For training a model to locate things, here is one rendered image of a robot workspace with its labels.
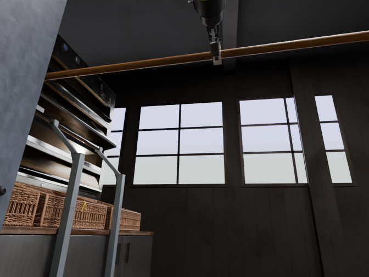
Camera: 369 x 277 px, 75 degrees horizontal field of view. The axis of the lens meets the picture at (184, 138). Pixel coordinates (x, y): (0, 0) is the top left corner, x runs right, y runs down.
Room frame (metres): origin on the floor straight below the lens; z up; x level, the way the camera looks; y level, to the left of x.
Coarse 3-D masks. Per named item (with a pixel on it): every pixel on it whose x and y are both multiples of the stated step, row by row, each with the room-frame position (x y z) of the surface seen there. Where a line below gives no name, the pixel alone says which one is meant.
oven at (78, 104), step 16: (48, 80) 1.58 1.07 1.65; (64, 96) 1.78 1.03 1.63; (112, 112) 2.49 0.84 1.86; (32, 128) 1.81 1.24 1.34; (48, 128) 1.80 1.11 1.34; (32, 144) 1.60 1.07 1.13; (80, 144) 2.20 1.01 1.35; (64, 160) 1.94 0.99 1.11; (96, 160) 2.46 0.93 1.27; (16, 176) 1.55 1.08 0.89; (32, 176) 1.66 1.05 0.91; (80, 192) 2.19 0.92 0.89
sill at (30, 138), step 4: (28, 136) 1.55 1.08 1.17; (28, 140) 1.56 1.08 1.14; (32, 140) 1.59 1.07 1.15; (36, 140) 1.62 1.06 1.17; (40, 140) 1.65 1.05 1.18; (40, 144) 1.66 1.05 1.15; (44, 144) 1.70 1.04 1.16; (48, 144) 1.73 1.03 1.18; (48, 148) 1.74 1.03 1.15; (52, 148) 1.77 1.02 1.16; (56, 148) 1.81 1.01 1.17; (56, 152) 1.82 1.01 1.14; (60, 152) 1.86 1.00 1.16; (64, 152) 1.90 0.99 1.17; (64, 156) 1.91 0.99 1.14; (68, 156) 1.95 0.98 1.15; (84, 160) 2.16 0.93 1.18; (84, 164) 2.17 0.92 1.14; (88, 164) 2.23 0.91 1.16; (92, 164) 2.29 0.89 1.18; (92, 168) 2.30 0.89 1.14; (96, 168) 2.36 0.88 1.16; (100, 168) 2.43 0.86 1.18
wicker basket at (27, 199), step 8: (16, 192) 1.04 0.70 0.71; (24, 192) 1.07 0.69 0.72; (32, 192) 1.11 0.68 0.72; (16, 200) 1.04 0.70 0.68; (24, 200) 1.08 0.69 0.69; (32, 200) 1.12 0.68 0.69; (8, 208) 1.02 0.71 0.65; (16, 208) 1.06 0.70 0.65; (24, 208) 1.16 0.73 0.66; (32, 208) 1.15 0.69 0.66; (8, 216) 1.03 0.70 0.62; (16, 216) 1.07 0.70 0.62; (24, 216) 1.10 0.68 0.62; (32, 216) 1.14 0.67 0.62; (8, 224) 1.03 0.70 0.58; (16, 224) 1.07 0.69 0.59; (24, 224) 1.11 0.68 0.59
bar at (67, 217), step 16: (64, 128) 1.36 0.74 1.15; (64, 144) 1.25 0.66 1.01; (80, 160) 1.22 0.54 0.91; (80, 176) 1.24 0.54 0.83; (64, 208) 1.22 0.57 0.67; (64, 224) 1.22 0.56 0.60; (112, 224) 1.69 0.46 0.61; (64, 240) 1.22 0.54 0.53; (112, 240) 1.68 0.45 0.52; (64, 256) 1.24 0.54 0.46; (112, 256) 1.68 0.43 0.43; (112, 272) 1.69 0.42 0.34
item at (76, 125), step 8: (40, 96) 1.40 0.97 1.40; (40, 104) 1.49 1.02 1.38; (48, 104) 1.50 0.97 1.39; (56, 104) 1.53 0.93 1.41; (48, 112) 1.59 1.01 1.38; (56, 112) 1.61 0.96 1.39; (64, 112) 1.62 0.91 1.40; (64, 120) 1.74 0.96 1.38; (72, 120) 1.76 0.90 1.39; (80, 120) 1.81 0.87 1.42; (72, 128) 1.87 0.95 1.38; (80, 128) 1.89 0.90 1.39; (88, 128) 1.92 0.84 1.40; (72, 136) 2.02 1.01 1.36; (88, 136) 2.06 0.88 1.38; (96, 136) 2.09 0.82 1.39; (96, 144) 2.25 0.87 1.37; (104, 144) 2.28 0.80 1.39; (112, 144) 2.31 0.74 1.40
